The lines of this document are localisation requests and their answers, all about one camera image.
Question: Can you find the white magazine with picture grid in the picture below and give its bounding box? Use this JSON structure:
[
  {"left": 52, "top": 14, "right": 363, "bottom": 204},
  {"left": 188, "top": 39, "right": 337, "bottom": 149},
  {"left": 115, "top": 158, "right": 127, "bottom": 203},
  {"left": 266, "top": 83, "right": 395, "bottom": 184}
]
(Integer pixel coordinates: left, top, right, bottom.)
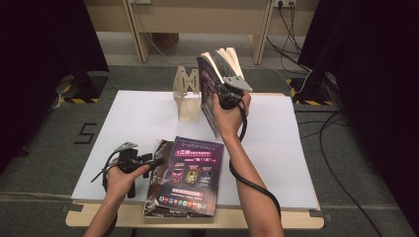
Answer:
[{"left": 213, "top": 46, "right": 246, "bottom": 83}]

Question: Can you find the thin black power cable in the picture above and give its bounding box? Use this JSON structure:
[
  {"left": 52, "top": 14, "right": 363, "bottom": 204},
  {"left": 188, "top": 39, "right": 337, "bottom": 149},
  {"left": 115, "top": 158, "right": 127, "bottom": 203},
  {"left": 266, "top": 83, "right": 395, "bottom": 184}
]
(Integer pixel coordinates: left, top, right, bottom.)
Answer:
[{"left": 277, "top": 3, "right": 304, "bottom": 56}]

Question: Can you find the black tape piece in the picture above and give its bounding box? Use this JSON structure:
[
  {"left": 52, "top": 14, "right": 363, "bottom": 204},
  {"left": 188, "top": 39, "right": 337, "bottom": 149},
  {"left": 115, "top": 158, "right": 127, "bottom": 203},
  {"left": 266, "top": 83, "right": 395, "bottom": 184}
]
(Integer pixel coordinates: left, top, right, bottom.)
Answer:
[
  {"left": 60, "top": 202, "right": 84, "bottom": 212},
  {"left": 309, "top": 210, "right": 333, "bottom": 222}
]

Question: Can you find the person's right hand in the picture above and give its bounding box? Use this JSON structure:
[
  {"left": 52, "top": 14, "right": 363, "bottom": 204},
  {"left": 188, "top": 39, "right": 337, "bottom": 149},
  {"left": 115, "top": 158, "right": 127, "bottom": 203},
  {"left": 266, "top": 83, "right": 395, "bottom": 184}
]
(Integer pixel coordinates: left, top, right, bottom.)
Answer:
[{"left": 211, "top": 91, "right": 252, "bottom": 141}]

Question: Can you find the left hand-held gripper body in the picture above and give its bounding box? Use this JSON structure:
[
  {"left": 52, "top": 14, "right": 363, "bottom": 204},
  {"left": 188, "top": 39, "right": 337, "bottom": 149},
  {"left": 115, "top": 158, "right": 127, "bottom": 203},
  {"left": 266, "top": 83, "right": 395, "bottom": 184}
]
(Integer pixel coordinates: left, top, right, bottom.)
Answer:
[{"left": 114, "top": 141, "right": 146, "bottom": 199}]

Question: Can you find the long black floor cable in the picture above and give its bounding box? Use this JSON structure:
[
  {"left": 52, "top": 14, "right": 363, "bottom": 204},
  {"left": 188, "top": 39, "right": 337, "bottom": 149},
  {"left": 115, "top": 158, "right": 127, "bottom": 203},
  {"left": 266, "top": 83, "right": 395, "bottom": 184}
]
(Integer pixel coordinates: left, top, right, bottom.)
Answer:
[{"left": 317, "top": 111, "right": 384, "bottom": 237}]

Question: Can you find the black magazine with red print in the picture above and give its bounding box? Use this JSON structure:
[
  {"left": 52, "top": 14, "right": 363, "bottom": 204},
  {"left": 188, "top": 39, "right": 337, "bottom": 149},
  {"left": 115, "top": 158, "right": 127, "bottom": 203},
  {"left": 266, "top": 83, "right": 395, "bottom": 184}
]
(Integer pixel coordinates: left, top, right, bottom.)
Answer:
[{"left": 143, "top": 138, "right": 215, "bottom": 219}]

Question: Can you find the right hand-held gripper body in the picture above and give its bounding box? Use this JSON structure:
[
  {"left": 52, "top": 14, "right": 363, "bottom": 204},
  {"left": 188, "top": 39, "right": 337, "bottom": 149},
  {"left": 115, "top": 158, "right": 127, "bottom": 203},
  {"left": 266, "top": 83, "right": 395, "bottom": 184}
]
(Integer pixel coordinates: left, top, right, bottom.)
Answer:
[{"left": 215, "top": 75, "right": 254, "bottom": 111}]

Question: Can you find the brown cardboard box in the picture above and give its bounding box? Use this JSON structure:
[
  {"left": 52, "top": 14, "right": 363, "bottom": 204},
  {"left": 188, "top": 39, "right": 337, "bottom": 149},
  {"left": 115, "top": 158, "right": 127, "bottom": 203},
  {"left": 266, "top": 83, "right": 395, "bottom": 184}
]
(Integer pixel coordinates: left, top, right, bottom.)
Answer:
[{"left": 151, "top": 33, "right": 181, "bottom": 49}]

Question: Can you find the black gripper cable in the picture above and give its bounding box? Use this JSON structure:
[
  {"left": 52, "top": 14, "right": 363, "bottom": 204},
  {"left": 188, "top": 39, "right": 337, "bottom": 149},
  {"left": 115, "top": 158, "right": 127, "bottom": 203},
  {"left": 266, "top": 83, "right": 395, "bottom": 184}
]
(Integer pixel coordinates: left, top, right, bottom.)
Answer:
[
  {"left": 90, "top": 151, "right": 121, "bottom": 194},
  {"left": 228, "top": 98, "right": 283, "bottom": 218}
]

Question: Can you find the white board sheet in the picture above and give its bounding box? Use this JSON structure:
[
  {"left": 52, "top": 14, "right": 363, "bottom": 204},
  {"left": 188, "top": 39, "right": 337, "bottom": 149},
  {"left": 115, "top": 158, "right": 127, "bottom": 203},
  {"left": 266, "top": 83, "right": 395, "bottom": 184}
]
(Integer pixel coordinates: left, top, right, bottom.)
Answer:
[{"left": 70, "top": 90, "right": 321, "bottom": 211}]

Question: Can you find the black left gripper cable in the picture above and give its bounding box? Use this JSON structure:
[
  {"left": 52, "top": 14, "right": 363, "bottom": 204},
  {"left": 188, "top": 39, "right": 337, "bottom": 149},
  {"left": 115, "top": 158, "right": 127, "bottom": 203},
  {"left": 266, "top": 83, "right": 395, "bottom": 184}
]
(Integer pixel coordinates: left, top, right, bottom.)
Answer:
[{"left": 90, "top": 151, "right": 121, "bottom": 194}]

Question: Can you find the beige expandable book rack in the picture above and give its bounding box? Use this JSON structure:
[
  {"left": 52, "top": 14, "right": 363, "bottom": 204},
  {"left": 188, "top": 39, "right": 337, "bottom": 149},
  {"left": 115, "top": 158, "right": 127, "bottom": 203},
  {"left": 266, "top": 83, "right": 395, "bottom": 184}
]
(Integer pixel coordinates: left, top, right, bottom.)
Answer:
[{"left": 172, "top": 65, "right": 203, "bottom": 123}]

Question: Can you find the black curtain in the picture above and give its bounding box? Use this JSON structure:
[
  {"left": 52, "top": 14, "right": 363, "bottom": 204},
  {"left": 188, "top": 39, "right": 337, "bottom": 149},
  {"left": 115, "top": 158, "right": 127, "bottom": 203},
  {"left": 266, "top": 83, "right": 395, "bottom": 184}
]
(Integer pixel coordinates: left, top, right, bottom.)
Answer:
[
  {"left": 297, "top": 0, "right": 419, "bottom": 228},
  {"left": 0, "top": 0, "right": 110, "bottom": 172}
]

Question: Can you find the thick black floor cable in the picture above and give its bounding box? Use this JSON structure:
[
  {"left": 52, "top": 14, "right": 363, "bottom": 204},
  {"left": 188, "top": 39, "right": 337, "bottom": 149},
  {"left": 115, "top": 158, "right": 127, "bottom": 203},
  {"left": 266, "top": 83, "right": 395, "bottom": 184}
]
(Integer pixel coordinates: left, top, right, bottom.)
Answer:
[{"left": 265, "top": 37, "right": 312, "bottom": 73}]

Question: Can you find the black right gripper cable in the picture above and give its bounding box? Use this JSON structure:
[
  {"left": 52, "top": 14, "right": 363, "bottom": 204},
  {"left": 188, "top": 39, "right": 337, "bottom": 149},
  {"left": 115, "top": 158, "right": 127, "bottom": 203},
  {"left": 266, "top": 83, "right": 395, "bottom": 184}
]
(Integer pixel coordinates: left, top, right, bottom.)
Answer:
[{"left": 228, "top": 98, "right": 283, "bottom": 218}]

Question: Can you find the black stand base hazard tape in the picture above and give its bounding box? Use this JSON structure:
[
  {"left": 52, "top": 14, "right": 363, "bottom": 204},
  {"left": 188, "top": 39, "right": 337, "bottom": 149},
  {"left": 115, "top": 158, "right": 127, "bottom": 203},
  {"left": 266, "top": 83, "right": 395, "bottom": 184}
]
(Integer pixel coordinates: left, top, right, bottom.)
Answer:
[
  {"left": 286, "top": 70, "right": 340, "bottom": 107},
  {"left": 55, "top": 70, "right": 110, "bottom": 105}
]

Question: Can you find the person's left hand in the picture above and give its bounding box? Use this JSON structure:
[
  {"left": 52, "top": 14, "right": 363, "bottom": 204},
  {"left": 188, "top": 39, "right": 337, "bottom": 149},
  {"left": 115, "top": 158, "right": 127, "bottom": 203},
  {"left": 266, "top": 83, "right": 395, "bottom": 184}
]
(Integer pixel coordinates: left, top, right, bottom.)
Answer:
[{"left": 105, "top": 165, "right": 151, "bottom": 203}]

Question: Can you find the thin black floor cable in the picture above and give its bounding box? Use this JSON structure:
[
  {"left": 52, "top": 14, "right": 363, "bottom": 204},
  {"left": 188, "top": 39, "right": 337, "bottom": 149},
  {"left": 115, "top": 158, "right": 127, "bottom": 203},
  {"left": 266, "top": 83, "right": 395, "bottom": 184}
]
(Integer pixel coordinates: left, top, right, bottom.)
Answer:
[{"left": 294, "top": 110, "right": 350, "bottom": 140}]

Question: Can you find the beige wooden desk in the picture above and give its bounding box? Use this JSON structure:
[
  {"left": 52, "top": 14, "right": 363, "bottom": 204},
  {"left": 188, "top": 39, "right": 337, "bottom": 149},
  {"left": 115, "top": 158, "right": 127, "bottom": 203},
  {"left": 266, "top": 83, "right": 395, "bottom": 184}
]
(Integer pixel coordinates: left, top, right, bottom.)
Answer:
[{"left": 83, "top": 0, "right": 320, "bottom": 66}]

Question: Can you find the thin white floor cable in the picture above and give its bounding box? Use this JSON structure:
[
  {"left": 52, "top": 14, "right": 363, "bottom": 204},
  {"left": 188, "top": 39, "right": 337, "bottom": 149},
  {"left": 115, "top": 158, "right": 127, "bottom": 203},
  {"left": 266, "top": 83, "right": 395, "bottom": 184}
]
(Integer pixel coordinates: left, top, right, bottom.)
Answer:
[{"left": 142, "top": 31, "right": 312, "bottom": 90}]

